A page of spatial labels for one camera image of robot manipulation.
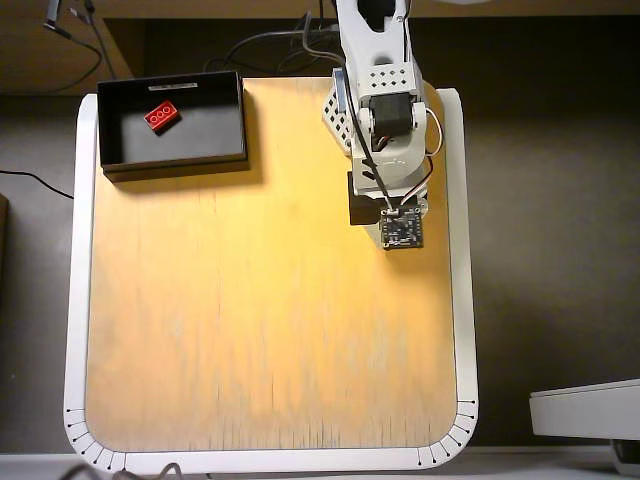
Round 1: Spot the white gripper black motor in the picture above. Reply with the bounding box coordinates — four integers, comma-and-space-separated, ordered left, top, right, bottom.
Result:
347, 171, 429, 250

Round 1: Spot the red lego brick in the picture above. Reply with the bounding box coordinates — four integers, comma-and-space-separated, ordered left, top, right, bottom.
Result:
143, 99, 182, 136

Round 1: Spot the black rectangular bin box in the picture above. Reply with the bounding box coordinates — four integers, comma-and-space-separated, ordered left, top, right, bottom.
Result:
96, 70, 252, 185

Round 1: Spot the white plastic device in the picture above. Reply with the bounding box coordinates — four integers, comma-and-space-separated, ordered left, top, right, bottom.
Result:
528, 378, 640, 477

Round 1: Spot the brown wooden desk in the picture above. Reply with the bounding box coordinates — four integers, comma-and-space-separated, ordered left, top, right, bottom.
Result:
0, 0, 640, 97

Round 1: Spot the black camera cable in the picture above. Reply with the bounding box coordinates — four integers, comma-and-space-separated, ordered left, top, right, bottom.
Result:
335, 64, 401, 216

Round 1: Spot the black wrist camera circuit board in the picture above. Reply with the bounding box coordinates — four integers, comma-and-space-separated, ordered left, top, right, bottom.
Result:
380, 206, 427, 251

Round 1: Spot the white red servo wire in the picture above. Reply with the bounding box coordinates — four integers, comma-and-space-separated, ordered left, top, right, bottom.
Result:
398, 107, 445, 206

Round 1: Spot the grey power cable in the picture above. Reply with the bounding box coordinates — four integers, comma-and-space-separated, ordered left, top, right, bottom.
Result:
277, 10, 347, 66

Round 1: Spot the black looped cable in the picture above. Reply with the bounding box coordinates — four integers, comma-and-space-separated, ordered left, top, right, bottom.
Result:
203, 27, 344, 74

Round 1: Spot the thin black cable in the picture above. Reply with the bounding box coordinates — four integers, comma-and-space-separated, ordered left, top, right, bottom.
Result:
0, 169, 77, 200
81, 0, 119, 81

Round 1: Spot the dark twisted cable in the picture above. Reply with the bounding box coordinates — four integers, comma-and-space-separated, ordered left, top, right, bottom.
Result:
63, 461, 184, 480

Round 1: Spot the black cable with plug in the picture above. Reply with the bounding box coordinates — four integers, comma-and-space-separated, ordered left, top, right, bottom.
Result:
42, 0, 107, 96

